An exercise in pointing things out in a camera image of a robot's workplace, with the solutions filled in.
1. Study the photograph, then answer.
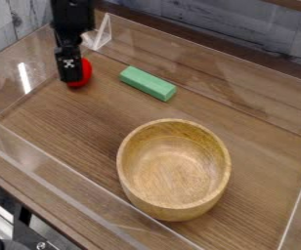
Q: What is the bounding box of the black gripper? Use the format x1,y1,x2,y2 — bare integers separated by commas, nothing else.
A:
50,0,95,83

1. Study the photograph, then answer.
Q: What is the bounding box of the red toy strawberry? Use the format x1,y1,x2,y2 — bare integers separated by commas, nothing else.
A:
67,58,92,88

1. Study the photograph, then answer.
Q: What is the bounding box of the green rectangular block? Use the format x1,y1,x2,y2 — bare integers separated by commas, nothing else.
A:
119,66,176,102

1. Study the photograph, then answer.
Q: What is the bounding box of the wooden bowl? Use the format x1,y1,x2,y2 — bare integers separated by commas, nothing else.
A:
116,118,231,222

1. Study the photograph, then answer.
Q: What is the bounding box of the clear acrylic corner bracket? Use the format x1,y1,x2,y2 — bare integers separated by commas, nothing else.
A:
82,14,111,51

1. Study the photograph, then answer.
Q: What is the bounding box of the clear acrylic tray wall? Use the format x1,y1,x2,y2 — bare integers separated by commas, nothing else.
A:
0,14,301,250

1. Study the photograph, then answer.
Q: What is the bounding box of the black table leg bracket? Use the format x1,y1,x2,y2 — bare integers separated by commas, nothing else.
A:
11,203,72,250

